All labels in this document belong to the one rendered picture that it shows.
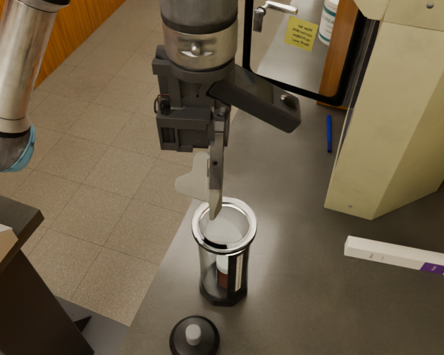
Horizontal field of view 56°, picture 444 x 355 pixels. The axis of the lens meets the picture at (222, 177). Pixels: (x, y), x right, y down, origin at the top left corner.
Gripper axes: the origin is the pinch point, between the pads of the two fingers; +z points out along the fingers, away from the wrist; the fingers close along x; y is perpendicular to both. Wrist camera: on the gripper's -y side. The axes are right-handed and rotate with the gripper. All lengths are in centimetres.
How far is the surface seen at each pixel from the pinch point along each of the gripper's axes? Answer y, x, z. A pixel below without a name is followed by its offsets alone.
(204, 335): 2.5, 11.4, 30.8
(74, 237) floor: 77, -65, 128
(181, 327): 6.8, 10.3, 30.8
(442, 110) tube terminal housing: -37.6, -21.2, 3.5
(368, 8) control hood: -20.2, -22.0, -14.4
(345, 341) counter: -23.8, 9.2, 34.5
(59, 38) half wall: 128, -212, 110
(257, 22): -5, -61, 10
